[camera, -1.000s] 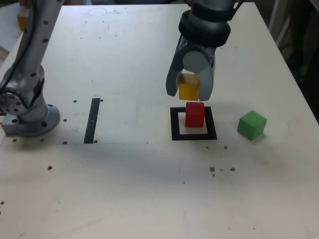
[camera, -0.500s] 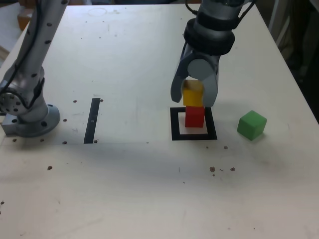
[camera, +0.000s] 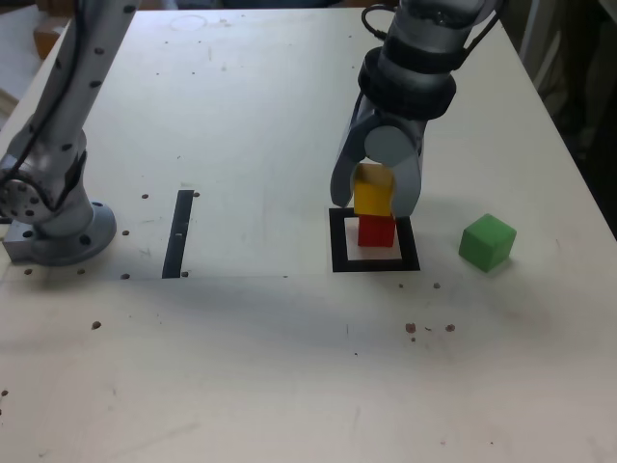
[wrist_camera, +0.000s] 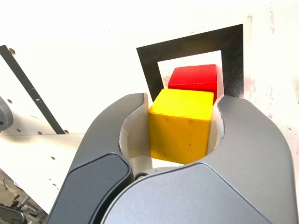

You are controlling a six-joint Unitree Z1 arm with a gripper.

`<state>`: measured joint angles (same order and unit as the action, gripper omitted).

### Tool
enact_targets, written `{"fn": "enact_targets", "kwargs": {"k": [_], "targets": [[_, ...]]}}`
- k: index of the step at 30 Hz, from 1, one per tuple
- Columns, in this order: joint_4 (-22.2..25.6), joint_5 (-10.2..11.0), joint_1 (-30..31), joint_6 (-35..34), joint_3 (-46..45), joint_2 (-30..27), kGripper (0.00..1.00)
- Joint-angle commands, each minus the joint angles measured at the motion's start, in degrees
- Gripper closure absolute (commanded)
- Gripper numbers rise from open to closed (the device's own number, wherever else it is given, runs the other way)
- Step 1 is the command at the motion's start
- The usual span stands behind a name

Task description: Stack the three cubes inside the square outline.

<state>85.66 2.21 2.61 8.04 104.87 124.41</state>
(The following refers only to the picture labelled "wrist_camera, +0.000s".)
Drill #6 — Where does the black tape square outline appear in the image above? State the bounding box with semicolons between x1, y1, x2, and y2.
136;24;244;101

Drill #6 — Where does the red cube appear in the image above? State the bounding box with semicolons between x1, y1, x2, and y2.
167;64;222;105

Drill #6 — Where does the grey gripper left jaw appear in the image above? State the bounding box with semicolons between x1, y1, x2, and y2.
46;92;154;224

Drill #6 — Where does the yellow cube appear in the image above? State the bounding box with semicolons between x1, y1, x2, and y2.
148;88;215;165

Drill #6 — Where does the black tape strip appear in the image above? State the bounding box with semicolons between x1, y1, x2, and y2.
0;45;66;135

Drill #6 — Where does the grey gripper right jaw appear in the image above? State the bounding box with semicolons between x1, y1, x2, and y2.
93;96;294;224

